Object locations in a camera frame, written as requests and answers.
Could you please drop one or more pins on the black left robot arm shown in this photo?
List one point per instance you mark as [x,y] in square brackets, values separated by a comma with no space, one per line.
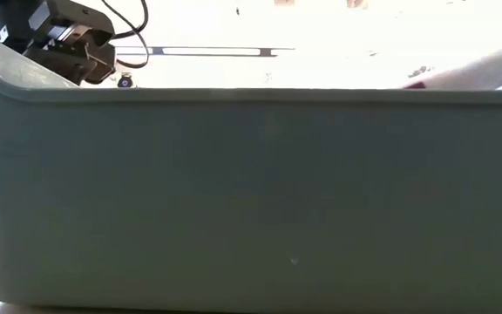
[4,19]

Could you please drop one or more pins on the dark grey plastic bin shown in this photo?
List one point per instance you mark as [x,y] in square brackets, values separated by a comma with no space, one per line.
[251,196]

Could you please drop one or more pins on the small black distant object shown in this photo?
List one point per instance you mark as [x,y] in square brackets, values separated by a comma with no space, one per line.
[421,71]

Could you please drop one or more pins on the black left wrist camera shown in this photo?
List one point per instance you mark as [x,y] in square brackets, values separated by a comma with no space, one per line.
[100,63]

